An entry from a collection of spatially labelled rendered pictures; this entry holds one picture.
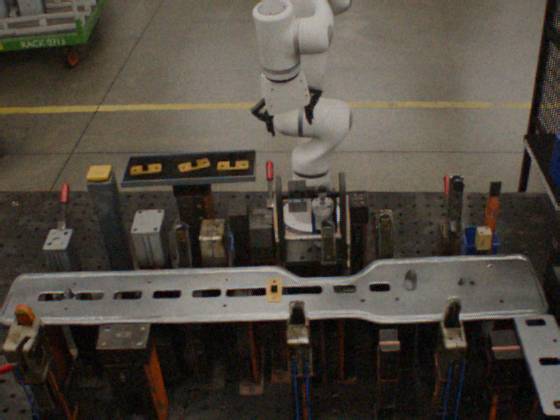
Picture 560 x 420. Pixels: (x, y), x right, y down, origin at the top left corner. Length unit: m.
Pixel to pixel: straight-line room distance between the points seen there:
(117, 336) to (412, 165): 2.63
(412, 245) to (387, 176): 1.58
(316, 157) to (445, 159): 2.05
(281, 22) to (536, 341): 0.91
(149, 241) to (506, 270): 0.92
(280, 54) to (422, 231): 1.14
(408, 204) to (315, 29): 1.23
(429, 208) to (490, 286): 0.78
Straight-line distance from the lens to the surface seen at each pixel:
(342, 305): 1.78
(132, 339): 1.73
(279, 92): 1.60
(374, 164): 4.07
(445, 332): 1.67
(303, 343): 1.64
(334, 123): 2.10
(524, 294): 1.86
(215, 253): 1.91
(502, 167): 4.13
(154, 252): 1.93
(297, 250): 1.99
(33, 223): 2.76
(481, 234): 1.91
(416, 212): 2.57
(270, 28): 1.48
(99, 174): 2.06
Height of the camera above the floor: 2.25
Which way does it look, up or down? 37 degrees down
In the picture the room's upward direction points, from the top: 5 degrees counter-clockwise
